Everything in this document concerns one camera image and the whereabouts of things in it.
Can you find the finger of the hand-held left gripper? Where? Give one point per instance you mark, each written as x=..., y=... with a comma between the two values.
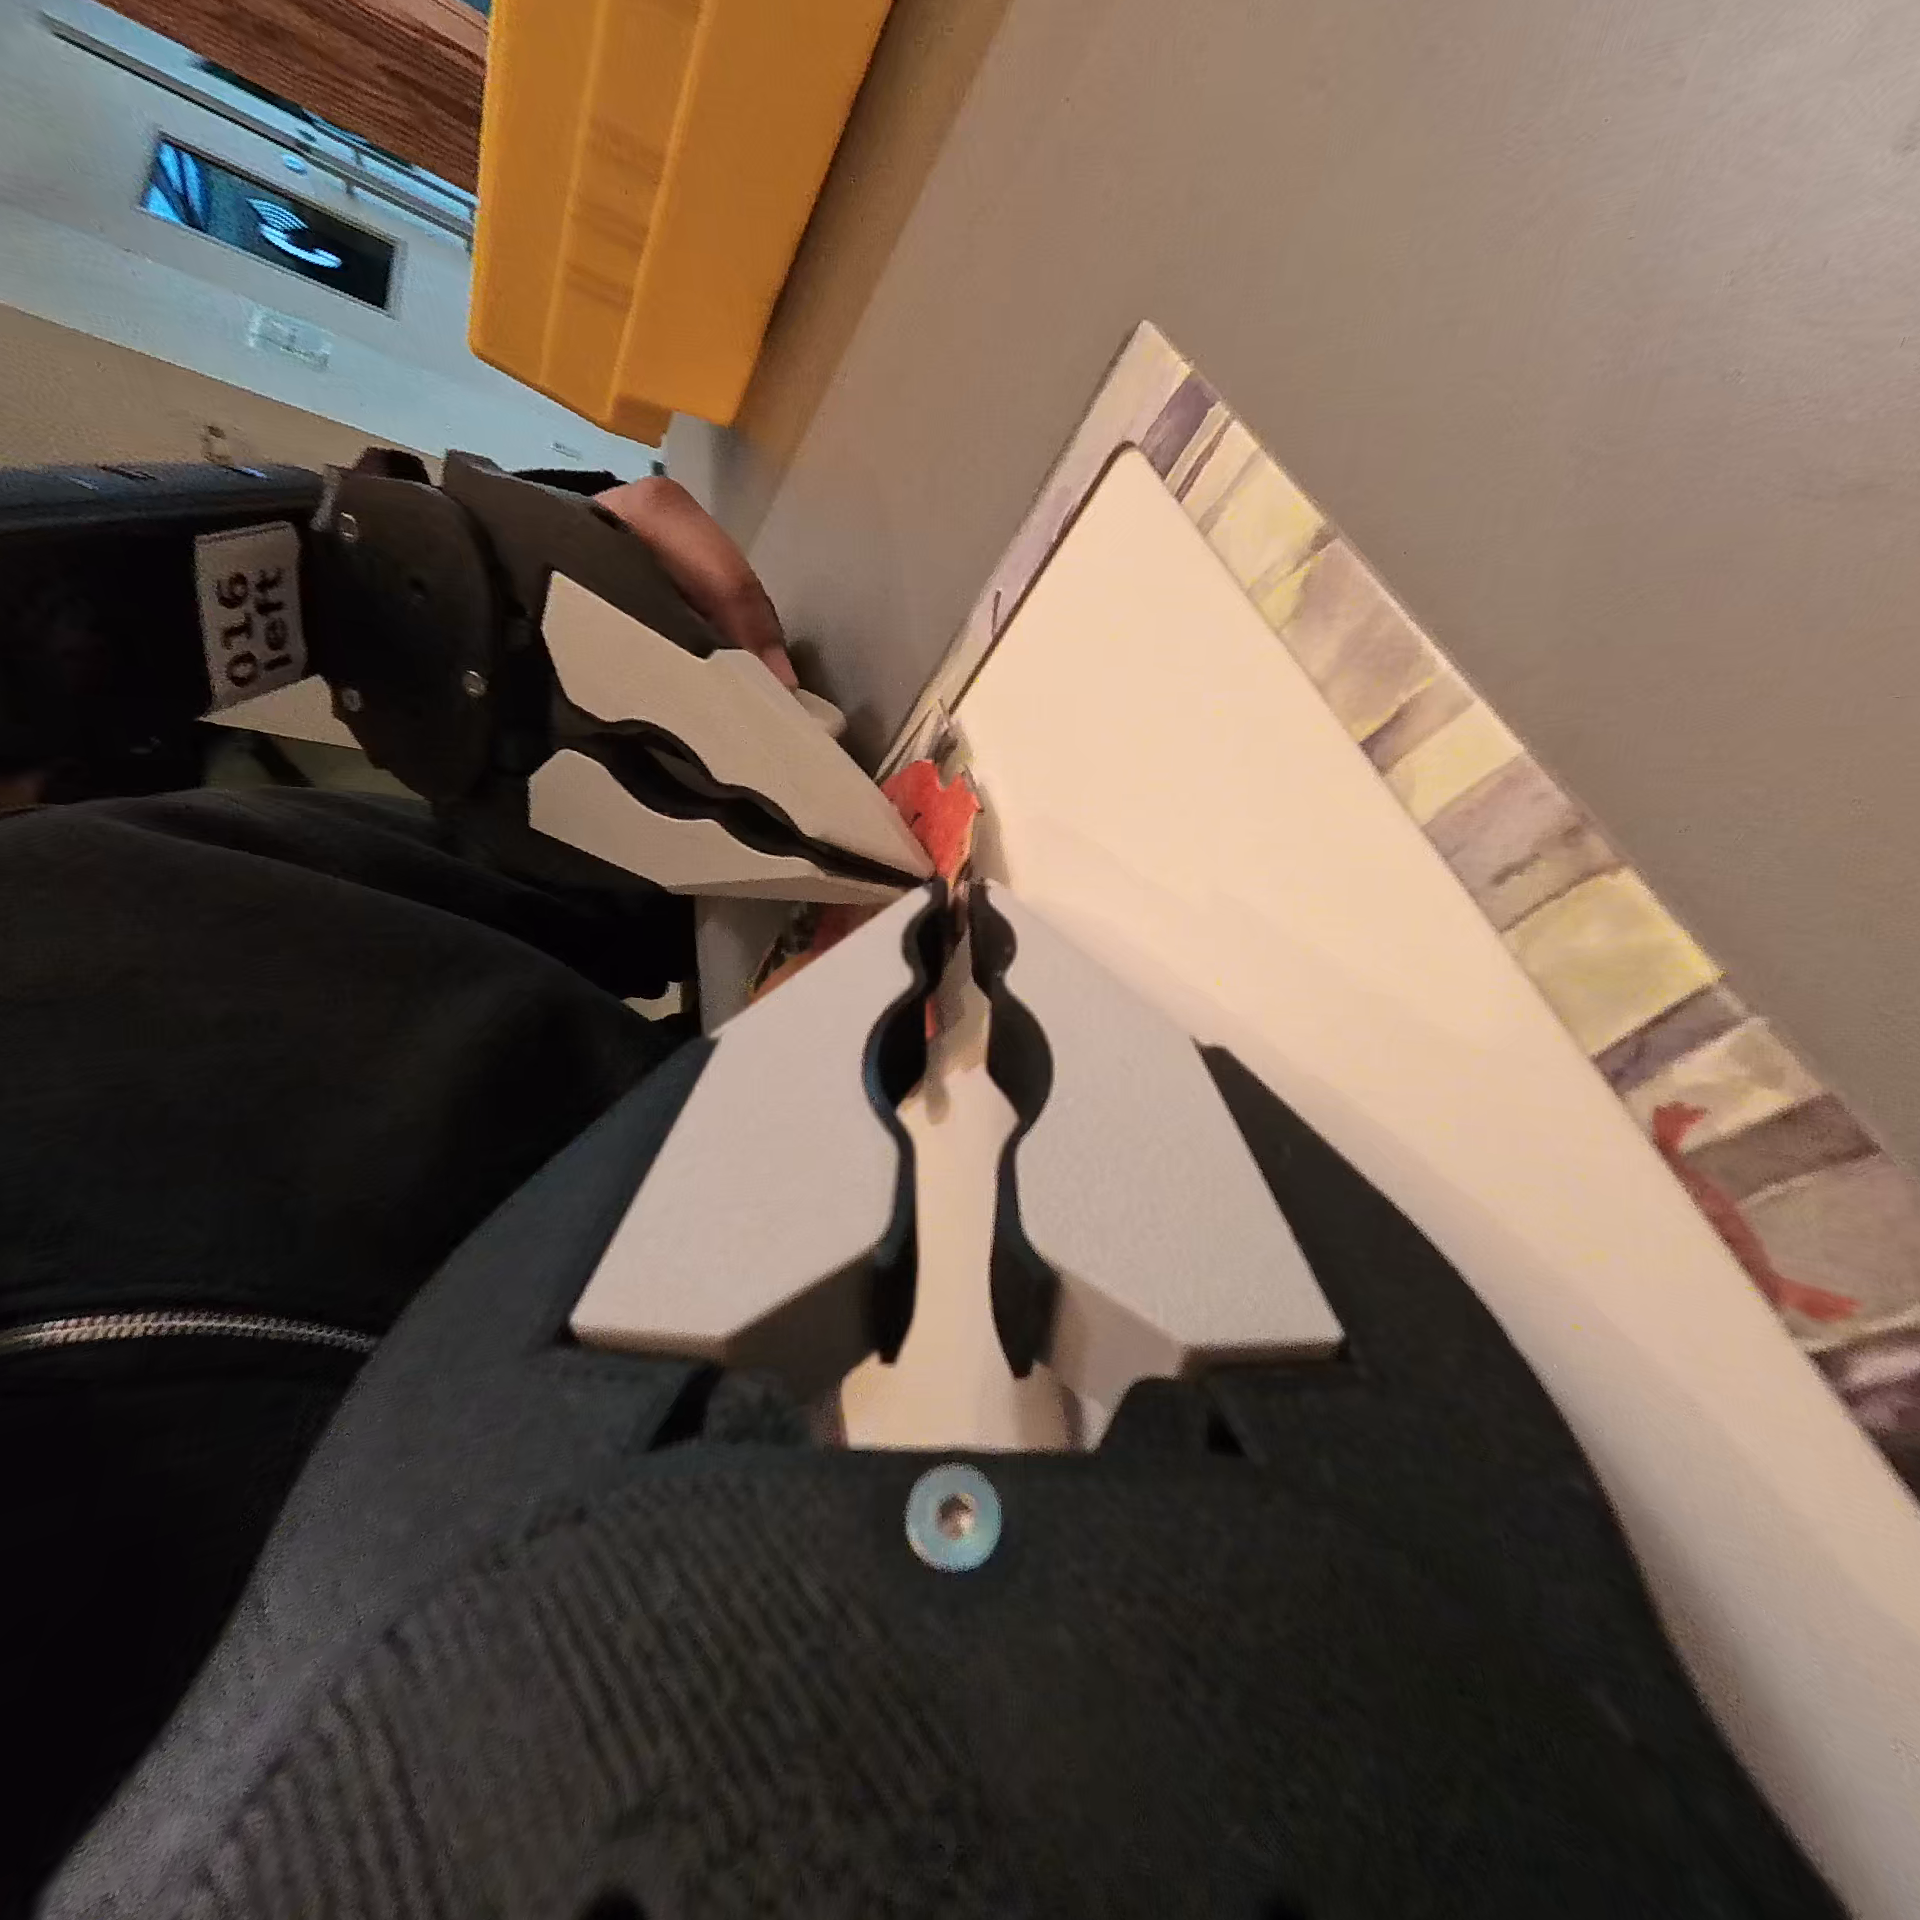
x=661, y=848
x=750, y=734

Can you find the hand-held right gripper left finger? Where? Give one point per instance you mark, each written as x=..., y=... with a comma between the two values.
x=750, y=1201

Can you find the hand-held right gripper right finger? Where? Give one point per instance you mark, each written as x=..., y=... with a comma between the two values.
x=1170, y=1201

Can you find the assembled lion puzzle section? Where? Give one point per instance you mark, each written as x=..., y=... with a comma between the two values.
x=938, y=810

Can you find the printed frame puzzle tray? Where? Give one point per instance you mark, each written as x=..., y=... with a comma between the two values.
x=1201, y=781

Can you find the person's left hand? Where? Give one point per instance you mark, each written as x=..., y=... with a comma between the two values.
x=704, y=578

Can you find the yellow plastic bin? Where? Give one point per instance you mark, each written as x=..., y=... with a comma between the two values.
x=644, y=181

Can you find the wooden door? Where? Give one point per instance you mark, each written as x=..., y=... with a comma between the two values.
x=345, y=61

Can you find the white wall switch plate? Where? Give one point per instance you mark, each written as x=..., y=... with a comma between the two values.
x=288, y=339

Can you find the dark wall window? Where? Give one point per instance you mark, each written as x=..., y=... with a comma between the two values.
x=271, y=224

